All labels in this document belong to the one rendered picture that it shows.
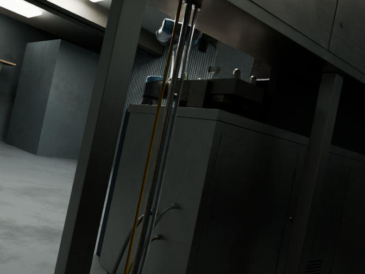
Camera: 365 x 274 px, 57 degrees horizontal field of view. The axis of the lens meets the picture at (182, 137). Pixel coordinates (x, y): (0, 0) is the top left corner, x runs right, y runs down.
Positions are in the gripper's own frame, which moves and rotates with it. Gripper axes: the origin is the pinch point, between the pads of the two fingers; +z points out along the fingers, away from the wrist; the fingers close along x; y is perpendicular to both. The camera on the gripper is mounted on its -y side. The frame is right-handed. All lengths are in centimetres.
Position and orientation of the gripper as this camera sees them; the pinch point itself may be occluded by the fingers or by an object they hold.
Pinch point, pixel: (219, 50)
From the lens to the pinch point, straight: 175.8
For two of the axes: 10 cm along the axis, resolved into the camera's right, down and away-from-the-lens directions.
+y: 5.4, -6.8, -4.9
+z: 3.3, 7.1, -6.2
